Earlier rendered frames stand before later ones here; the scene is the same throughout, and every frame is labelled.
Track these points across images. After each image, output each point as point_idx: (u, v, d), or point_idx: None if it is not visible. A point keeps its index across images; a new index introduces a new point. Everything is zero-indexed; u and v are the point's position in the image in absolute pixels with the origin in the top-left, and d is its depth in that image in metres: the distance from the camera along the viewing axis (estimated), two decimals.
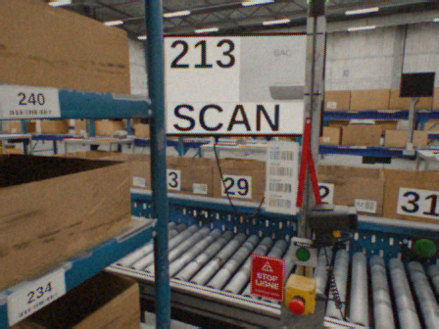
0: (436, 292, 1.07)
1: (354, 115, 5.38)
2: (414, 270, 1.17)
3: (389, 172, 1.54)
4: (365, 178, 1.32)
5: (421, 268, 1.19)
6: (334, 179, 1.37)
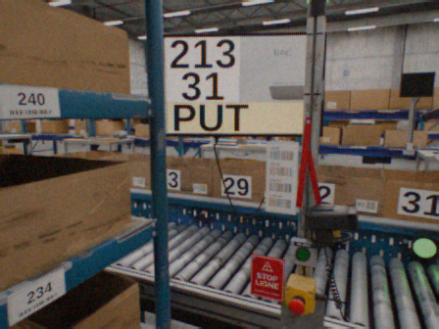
0: (436, 292, 1.07)
1: (354, 115, 5.38)
2: (414, 270, 1.17)
3: (390, 172, 1.54)
4: (366, 178, 1.32)
5: (421, 268, 1.19)
6: (335, 179, 1.37)
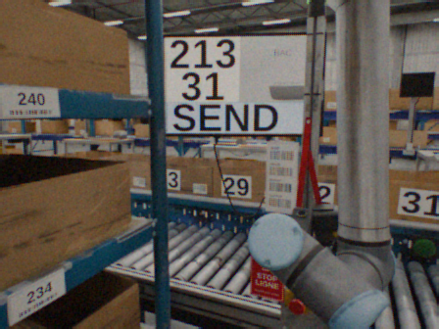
0: (436, 292, 1.07)
1: None
2: (414, 270, 1.17)
3: (390, 172, 1.54)
4: None
5: (421, 268, 1.19)
6: (335, 179, 1.37)
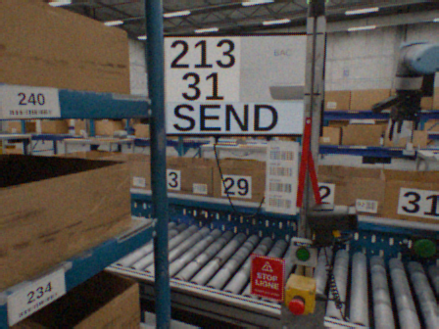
0: (436, 292, 1.07)
1: (354, 115, 5.38)
2: (414, 270, 1.17)
3: (390, 172, 1.54)
4: (366, 178, 1.32)
5: (421, 268, 1.19)
6: (335, 179, 1.37)
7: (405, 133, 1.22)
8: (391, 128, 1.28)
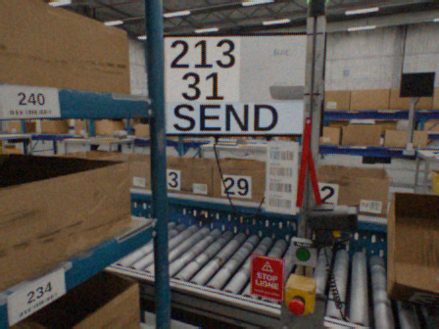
0: None
1: (354, 115, 5.38)
2: None
3: (406, 195, 1.00)
4: (370, 178, 1.32)
5: None
6: (339, 179, 1.37)
7: None
8: None
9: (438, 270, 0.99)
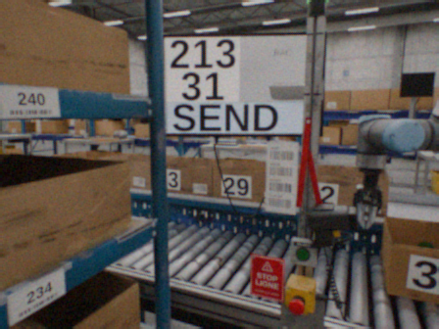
0: None
1: (354, 115, 5.38)
2: None
3: (395, 220, 1.23)
4: None
5: None
6: (339, 179, 1.37)
7: (360, 216, 1.05)
8: (368, 212, 1.07)
9: None
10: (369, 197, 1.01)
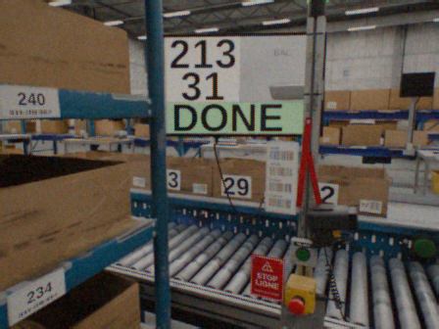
0: (437, 295, 1.07)
1: (354, 115, 5.38)
2: None
3: None
4: (370, 178, 1.32)
5: None
6: (339, 179, 1.37)
7: None
8: None
9: None
10: None
